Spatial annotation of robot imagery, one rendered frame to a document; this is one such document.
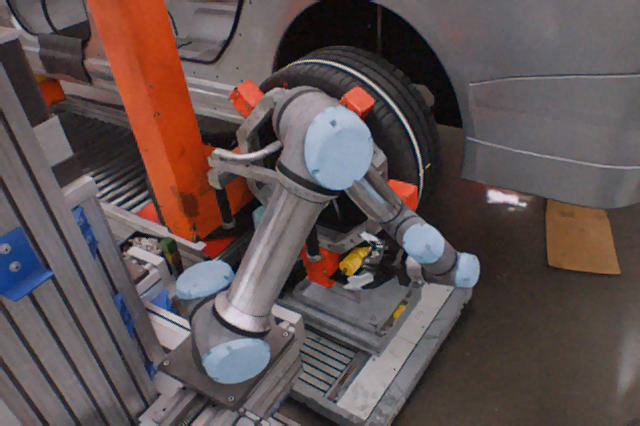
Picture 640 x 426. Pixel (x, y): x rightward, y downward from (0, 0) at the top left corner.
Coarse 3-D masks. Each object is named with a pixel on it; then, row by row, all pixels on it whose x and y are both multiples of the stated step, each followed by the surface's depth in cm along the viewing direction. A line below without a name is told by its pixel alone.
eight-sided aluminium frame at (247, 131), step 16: (272, 96) 156; (256, 112) 164; (272, 112) 167; (240, 128) 173; (256, 128) 174; (240, 144) 177; (256, 144) 179; (384, 160) 150; (384, 176) 153; (256, 192) 186; (368, 224) 161; (320, 240) 180; (336, 240) 177; (352, 240) 171
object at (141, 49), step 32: (96, 0) 154; (128, 0) 151; (160, 0) 159; (128, 32) 154; (160, 32) 162; (128, 64) 162; (160, 64) 166; (128, 96) 172; (160, 96) 169; (160, 128) 172; (192, 128) 183; (160, 160) 182; (192, 160) 187; (160, 192) 194; (192, 192) 191; (192, 224) 195
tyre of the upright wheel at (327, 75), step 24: (336, 48) 167; (288, 72) 159; (312, 72) 154; (336, 72) 153; (360, 72) 155; (384, 72) 158; (336, 96) 153; (408, 96) 157; (384, 120) 148; (408, 120) 155; (432, 120) 163; (384, 144) 152; (408, 144) 152; (432, 144) 162; (408, 168) 153; (432, 168) 165; (384, 240) 175
